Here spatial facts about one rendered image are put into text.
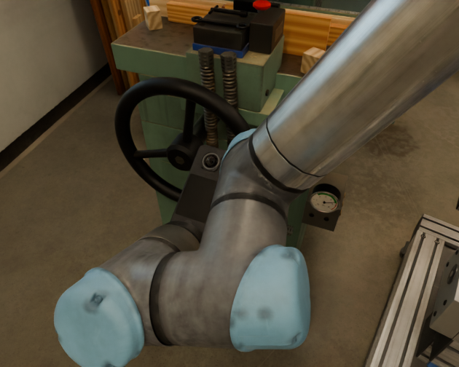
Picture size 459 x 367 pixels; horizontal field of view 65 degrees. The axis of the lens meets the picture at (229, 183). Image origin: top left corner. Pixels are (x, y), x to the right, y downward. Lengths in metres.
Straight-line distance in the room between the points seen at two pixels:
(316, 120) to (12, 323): 1.39
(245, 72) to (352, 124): 0.37
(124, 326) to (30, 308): 1.27
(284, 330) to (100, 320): 0.13
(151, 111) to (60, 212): 1.00
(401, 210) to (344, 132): 1.53
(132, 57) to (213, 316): 0.67
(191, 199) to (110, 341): 0.20
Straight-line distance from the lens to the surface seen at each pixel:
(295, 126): 0.29
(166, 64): 0.81
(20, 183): 2.02
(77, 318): 0.31
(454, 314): 0.63
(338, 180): 0.91
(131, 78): 2.37
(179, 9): 0.93
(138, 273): 0.30
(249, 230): 0.29
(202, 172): 0.44
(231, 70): 0.62
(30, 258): 1.68
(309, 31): 0.77
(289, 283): 0.26
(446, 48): 0.26
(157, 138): 0.95
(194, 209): 0.43
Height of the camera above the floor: 1.23
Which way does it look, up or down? 45 degrees down
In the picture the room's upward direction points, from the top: straight up
